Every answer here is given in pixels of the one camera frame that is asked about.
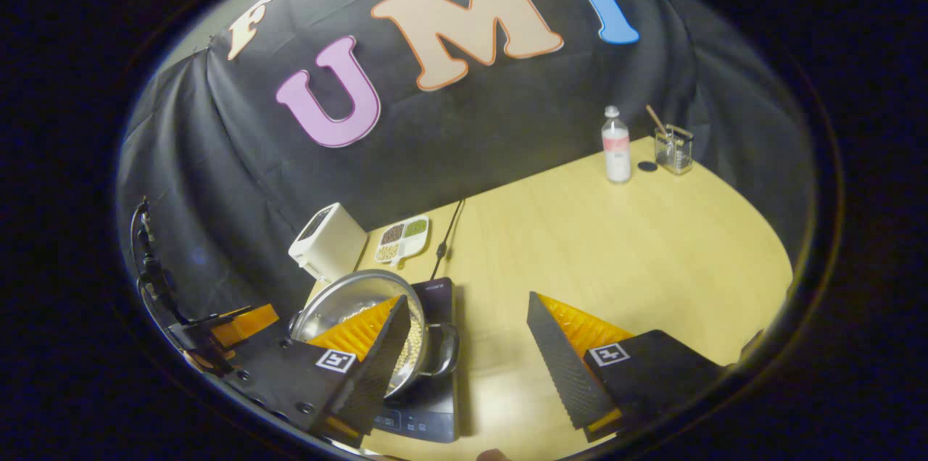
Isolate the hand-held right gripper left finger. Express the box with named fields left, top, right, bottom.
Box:
left=223, top=294, right=412, bottom=447

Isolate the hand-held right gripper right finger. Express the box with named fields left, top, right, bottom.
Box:
left=527, top=291, right=726, bottom=444

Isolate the black induction cooktop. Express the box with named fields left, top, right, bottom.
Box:
left=362, top=277, right=461, bottom=444

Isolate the steel pot with beans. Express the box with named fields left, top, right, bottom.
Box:
left=289, top=269, right=460, bottom=398

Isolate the white toaster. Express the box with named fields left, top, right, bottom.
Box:
left=288, top=202, right=369, bottom=284

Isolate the white divided bean tray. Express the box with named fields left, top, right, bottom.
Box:
left=374, top=215, right=431, bottom=266

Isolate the clear bottle with pink label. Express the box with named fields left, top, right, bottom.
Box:
left=601, top=106, right=632, bottom=184

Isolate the clear glass cup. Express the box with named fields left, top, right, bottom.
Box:
left=654, top=124, right=695, bottom=175

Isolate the black power cable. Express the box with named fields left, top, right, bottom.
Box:
left=431, top=199, right=466, bottom=281

